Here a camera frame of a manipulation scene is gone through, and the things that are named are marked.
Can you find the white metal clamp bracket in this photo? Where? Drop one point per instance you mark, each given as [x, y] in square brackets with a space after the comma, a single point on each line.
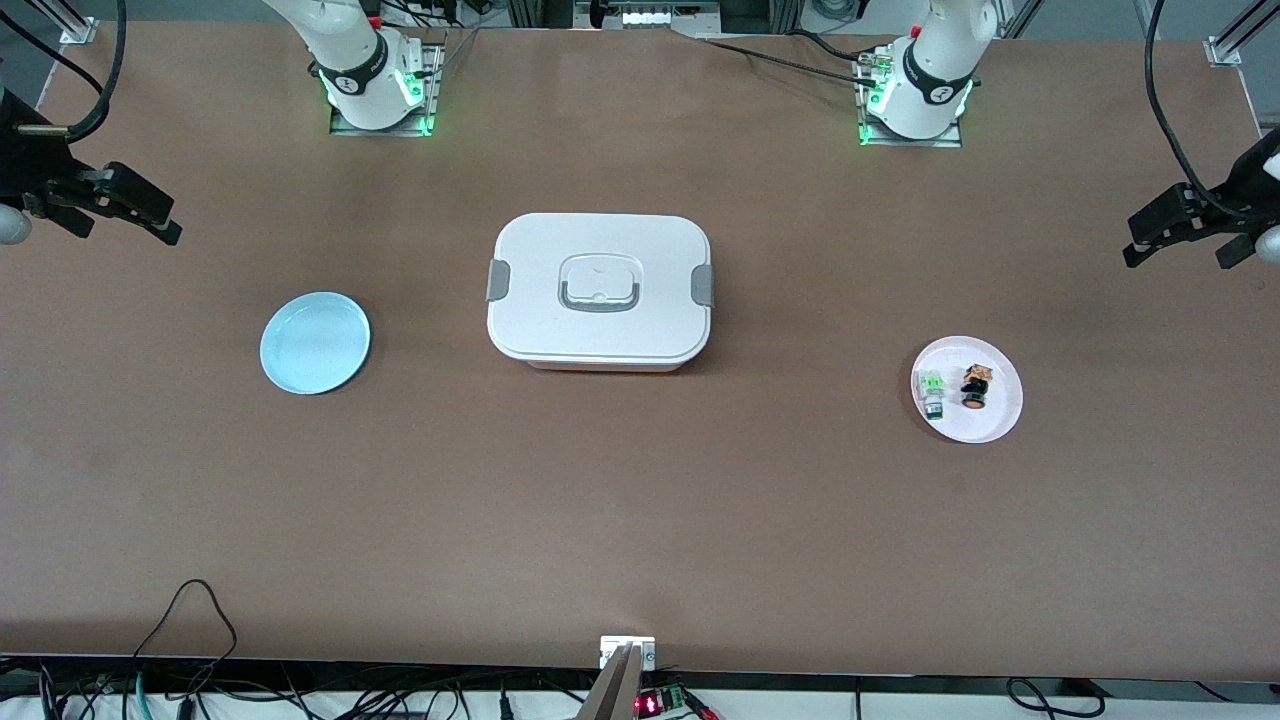
[612, 648]

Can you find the pink round plate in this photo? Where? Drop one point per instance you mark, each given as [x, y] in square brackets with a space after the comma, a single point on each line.
[995, 415]

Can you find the white lidded lunch box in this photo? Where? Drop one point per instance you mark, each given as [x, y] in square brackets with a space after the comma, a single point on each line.
[600, 330]

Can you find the orange and black switch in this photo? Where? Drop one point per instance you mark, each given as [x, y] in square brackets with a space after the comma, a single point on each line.
[976, 388]

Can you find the aluminium frame profile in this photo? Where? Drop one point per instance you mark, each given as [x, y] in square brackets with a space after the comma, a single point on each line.
[1235, 40]
[72, 25]

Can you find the light blue round plate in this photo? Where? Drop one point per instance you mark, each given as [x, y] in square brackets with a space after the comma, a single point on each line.
[315, 343]

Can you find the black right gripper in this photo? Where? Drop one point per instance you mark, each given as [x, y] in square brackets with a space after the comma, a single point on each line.
[25, 165]

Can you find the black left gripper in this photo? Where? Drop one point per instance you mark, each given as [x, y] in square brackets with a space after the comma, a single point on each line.
[1252, 180]

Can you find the circuit board with red display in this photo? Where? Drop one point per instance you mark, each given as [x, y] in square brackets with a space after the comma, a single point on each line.
[660, 702]

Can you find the green and white switch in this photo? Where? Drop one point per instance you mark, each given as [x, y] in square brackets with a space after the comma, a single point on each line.
[933, 393]

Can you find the grey camera mount bar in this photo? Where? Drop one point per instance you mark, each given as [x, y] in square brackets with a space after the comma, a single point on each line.
[615, 690]

